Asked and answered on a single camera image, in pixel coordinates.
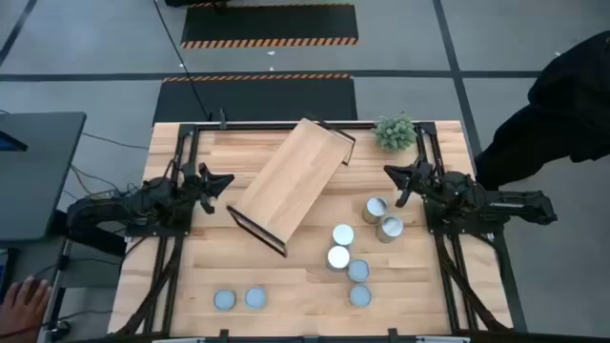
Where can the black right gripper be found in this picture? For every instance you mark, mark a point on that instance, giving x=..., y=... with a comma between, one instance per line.
x=426, y=176

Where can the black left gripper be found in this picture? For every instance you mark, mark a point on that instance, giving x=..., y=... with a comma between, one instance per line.
x=193, y=183

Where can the tall green yellow can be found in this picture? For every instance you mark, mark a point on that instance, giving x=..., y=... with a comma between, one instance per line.
x=375, y=207

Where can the tall blue label can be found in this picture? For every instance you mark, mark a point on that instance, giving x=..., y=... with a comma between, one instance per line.
x=391, y=226

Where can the tall pale yellow can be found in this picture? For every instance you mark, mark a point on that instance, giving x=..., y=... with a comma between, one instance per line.
x=343, y=235

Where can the tall yellow blue can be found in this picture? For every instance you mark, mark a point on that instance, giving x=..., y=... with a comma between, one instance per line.
x=338, y=257

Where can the short teal label can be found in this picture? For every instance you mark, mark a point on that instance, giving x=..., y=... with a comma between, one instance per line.
x=358, y=270

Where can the short blue can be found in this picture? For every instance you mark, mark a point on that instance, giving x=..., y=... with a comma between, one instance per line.
x=224, y=299

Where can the short green peas can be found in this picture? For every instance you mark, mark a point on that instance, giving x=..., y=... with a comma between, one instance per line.
x=255, y=297

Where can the short red white can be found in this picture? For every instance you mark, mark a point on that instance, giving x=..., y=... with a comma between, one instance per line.
x=360, y=295

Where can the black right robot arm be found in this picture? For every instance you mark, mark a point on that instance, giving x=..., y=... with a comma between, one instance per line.
x=500, y=202

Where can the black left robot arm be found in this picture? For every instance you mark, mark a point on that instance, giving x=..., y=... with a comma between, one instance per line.
x=119, y=207

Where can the green potted plant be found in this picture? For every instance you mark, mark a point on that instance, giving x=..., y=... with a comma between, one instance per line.
x=394, y=133

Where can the black hazard stripe floor mat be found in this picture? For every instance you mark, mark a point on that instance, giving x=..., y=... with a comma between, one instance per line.
x=267, y=21
x=257, y=100

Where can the grey desk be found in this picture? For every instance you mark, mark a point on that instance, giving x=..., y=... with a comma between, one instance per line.
x=43, y=176

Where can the person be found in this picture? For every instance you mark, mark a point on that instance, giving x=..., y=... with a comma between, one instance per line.
x=562, y=109

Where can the grey desk leg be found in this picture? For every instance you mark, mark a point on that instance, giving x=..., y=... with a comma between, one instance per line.
x=59, y=286

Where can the dark laptop screen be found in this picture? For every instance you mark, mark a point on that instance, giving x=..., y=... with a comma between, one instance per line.
x=9, y=142

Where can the person's hand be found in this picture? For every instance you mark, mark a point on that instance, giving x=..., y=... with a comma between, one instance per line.
x=21, y=307

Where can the black aluminium rig frame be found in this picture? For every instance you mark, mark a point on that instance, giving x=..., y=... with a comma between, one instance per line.
x=248, y=127

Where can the wooden shelf with black frame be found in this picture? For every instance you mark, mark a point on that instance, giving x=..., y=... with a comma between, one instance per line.
x=290, y=181

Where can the black table edge bracket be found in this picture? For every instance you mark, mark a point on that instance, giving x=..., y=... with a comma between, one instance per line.
x=393, y=335
x=224, y=335

